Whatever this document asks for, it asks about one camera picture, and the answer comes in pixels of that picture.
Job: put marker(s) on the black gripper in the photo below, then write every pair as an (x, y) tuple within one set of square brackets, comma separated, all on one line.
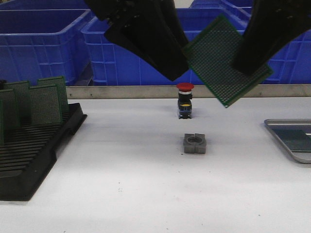
[(273, 24), (148, 28)]

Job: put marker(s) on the green perforated circuit board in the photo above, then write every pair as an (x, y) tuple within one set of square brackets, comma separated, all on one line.
[(295, 140), (44, 104), (210, 56), (60, 83)]

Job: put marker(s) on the silver metal tray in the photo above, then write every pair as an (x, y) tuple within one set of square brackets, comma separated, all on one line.
[(291, 124)]

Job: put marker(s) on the left rear green circuit board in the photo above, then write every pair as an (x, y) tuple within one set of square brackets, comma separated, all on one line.
[(22, 93)]

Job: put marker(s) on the left middle green circuit board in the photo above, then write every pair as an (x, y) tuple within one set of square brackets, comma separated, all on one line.
[(9, 115)]

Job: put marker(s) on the black slotted board rack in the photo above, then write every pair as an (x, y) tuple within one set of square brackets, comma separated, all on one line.
[(29, 153)]

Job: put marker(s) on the right blue plastic crate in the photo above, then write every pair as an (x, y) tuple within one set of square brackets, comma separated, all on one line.
[(292, 63)]

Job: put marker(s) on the blue plastic crate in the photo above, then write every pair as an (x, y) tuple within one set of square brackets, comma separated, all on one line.
[(37, 44), (113, 65), (292, 63)]

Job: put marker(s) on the far right blue crate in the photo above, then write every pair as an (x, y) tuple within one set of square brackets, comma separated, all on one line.
[(222, 3)]

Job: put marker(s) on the centre blue plastic crate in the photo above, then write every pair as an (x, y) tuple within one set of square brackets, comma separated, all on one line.
[(113, 65)]

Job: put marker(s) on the red emergency stop button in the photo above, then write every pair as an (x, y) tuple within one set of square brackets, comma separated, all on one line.
[(184, 100)]

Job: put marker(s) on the grey square metal nut block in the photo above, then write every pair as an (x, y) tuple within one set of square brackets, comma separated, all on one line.
[(194, 143)]

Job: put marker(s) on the left blue plastic crate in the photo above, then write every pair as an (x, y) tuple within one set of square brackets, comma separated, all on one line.
[(37, 44)]

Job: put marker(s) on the far left blue crate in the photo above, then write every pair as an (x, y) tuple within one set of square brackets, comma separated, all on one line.
[(43, 4)]

